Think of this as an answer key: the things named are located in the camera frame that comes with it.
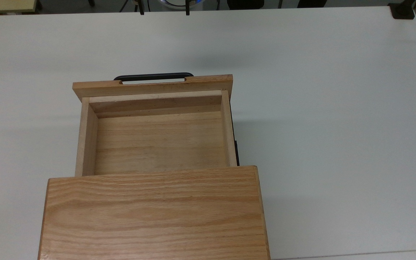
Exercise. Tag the wooden drawer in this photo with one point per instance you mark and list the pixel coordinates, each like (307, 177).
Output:
(157, 141)

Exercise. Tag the dark chair base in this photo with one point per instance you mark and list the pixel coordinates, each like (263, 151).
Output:
(246, 3)

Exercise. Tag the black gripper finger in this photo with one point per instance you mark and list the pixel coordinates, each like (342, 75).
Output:
(187, 7)
(141, 7)

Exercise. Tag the black table clamp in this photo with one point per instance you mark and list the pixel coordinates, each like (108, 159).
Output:
(402, 11)

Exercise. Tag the yellowish wooden side table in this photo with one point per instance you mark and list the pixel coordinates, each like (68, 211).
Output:
(2, 5)

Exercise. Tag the wooden drawer cabinet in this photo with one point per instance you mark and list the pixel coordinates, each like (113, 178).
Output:
(154, 216)

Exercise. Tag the black drawer slide rail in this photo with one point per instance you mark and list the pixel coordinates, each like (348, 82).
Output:
(235, 144)

